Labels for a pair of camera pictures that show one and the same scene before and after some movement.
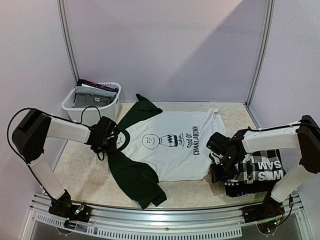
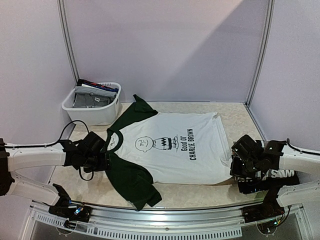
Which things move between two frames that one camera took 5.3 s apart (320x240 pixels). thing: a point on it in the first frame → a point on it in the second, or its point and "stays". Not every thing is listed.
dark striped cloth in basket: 81,81 stays
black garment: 233,188 → 269,180
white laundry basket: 89,117 stays
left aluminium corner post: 61,6 stays
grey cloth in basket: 86,96 stays
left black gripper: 113,146 → 105,163
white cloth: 154,146 stays
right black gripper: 217,169 → 235,165
